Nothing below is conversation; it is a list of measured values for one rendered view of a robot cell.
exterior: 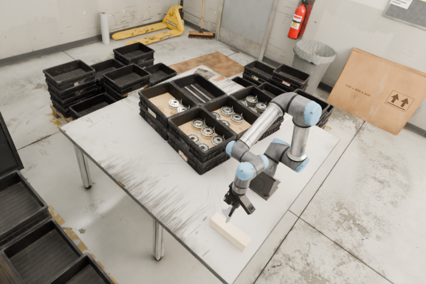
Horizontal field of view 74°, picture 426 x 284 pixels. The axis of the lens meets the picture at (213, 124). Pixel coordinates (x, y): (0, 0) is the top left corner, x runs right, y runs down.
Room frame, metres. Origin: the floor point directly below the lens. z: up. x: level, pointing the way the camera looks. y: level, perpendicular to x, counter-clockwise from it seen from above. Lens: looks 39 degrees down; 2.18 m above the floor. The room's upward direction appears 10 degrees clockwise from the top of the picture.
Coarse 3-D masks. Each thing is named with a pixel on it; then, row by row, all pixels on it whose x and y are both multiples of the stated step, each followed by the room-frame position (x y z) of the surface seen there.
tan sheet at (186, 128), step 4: (184, 124) 1.60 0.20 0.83; (188, 124) 1.61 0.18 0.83; (180, 128) 1.55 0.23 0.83; (184, 128) 1.56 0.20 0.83; (188, 128) 1.57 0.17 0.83; (192, 128) 1.58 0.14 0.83; (184, 132) 1.51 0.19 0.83; (188, 132) 1.52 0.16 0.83; (192, 132) 1.53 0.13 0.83; (196, 132) 1.53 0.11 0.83; (200, 136) 1.50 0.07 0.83; (200, 140) 1.46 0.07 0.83; (204, 140) 1.47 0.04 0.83; (208, 140) 1.48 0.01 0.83; (208, 144) 1.44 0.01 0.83
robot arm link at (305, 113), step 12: (300, 96) 1.28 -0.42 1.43; (288, 108) 1.23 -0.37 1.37; (300, 108) 1.20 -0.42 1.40; (312, 108) 1.19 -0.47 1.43; (300, 120) 1.19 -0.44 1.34; (312, 120) 1.17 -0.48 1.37; (300, 132) 1.21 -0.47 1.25; (300, 144) 1.22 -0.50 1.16; (288, 156) 1.25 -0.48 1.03; (300, 156) 1.24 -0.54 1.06; (300, 168) 1.21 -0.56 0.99
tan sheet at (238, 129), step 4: (220, 108) 1.88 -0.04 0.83; (220, 112) 1.83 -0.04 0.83; (228, 120) 1.74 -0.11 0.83; (244, 120) 1.78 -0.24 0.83; (232, 124) 1.70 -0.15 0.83; (240, 124) 1.72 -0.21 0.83; (244, 124) 1.73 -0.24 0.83; (248, 124) 1.74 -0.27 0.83; (232, 128) 1.66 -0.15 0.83; (236, 128) 1.67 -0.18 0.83; (240, 128) 1.68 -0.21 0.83; (244, 128) 1.68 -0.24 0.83; (236, 132) 1.62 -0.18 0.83
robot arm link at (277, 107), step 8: (280, 96) 1.29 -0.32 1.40; (288, 96) 1.28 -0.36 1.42; (272, 104) 1.26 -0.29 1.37; (280, 104) 1.25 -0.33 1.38; (264, 112) 1.22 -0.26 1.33; (272, 112) 1.22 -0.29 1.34; (280, 112) 1.23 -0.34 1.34; (256, 120) 1.18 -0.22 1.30; (264, 120) 1.17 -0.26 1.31; (272, 120) 1.19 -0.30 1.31; (248, 128) 1.15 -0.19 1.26; (256, 128) 1.13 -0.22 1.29; (264, 128) 1.15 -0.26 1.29; (248, 136) 1.09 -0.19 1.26; (256, 136) 1.10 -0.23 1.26; (232, 144) 1.06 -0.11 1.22; (240, 144) 1.05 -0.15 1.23; (248, 144) 1.06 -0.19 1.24; (232, 152) 1.02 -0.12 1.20; (240, 152) 1.01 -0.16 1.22
